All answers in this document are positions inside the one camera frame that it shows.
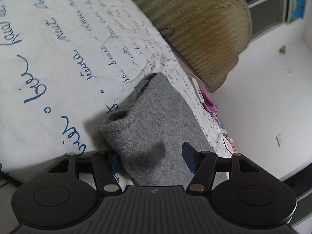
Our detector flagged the white wall switch right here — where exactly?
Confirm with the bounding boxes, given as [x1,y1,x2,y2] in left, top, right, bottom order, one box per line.
[276,134,284,147]

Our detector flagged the grey and navy knit sweater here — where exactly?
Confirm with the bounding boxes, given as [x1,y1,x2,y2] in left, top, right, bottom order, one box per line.
[100,73,212,187]

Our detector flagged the olive green padded headboard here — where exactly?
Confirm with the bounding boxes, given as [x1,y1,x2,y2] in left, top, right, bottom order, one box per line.
[133,0,252,92]

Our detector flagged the colourful wall poster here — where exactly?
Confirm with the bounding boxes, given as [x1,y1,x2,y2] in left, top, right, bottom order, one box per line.
[287,0,306,23]

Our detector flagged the colourful floral fabric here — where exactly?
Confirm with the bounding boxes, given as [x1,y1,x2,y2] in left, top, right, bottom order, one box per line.
[220,128,237,154]

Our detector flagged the purple crumpled cloth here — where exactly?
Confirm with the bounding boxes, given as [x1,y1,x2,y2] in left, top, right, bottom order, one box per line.
[199,86,219,116]

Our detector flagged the black cable at headboard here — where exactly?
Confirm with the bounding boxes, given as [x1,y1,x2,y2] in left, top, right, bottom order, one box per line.
[158,27,176,45]

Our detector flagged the white script-print bed sheet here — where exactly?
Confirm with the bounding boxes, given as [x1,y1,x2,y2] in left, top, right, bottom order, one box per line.
[1,0,230,180]

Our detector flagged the white power strip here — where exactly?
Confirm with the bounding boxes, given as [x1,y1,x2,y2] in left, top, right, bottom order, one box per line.
[191,78,205,104]

